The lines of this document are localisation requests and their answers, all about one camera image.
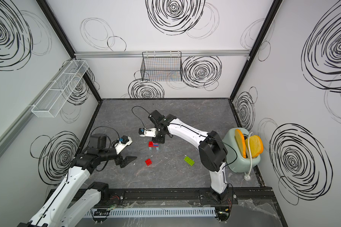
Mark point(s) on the small red lego brick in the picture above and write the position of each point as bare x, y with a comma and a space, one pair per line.
148, 162

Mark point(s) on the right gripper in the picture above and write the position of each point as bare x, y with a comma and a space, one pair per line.
161, 141

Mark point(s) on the white wire shelf basket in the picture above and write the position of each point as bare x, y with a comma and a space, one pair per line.
68, 87

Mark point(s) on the left toast slice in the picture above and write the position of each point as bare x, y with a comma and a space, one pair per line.
240, 140

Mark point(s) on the long green lego brick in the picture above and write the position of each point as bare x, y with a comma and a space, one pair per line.
189, 161

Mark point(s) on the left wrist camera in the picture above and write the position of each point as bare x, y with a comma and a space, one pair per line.
123, 142

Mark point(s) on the mint green toaster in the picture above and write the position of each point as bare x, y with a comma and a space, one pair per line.
234, 158

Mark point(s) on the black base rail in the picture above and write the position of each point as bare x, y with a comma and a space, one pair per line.
193, 196

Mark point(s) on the black wire basket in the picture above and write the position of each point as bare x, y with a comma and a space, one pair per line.
162, 66

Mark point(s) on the toast slice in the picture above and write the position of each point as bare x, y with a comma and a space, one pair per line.
254, 146
240, 140

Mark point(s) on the red long lego brick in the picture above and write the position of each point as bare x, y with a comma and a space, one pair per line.
150, 144

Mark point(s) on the grey slotted cable duct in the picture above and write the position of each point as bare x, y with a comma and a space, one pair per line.
152, 212

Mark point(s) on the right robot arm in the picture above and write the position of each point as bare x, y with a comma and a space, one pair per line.
212, 150

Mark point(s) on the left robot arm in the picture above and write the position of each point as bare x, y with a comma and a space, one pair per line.
58, 210

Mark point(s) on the right toast slice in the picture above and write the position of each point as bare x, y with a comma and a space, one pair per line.
254, 146

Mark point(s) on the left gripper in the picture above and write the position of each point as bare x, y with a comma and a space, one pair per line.
127, 159

